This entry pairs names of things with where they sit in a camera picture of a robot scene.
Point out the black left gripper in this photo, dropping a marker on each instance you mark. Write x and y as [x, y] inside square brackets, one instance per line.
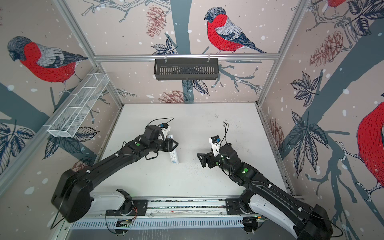
[169, 144]

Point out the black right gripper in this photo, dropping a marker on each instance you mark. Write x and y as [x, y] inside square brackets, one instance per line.
[212, 159]

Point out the white remote control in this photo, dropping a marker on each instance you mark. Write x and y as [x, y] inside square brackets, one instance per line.
[174, 157]

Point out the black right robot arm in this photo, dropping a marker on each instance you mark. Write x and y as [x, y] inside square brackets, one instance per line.
[261, 196]

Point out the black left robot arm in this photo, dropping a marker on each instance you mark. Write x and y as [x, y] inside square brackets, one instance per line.
[74, 196]

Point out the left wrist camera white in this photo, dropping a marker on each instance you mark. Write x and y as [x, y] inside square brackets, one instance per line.
[165, 129]

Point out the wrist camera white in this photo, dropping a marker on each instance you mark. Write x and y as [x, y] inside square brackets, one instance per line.
[165, 129]
[215, 142]

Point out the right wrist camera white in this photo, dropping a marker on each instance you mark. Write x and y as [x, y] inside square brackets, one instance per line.
[215, 142]

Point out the aluminium mounting rail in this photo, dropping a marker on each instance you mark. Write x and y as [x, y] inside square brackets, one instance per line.
[186, 207]

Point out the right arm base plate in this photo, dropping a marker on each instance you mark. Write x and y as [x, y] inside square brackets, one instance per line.
[238, 207]

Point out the black hanging wire basket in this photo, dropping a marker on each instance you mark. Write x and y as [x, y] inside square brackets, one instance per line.
[186, 69]

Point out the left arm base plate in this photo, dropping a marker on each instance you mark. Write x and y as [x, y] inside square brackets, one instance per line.
[130, 208]

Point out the white mesh wire tray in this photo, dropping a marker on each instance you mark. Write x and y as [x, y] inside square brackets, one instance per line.
[72, 116]

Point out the horizontal aluminium frame bar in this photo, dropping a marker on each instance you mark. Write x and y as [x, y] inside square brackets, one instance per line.
[149, 58]

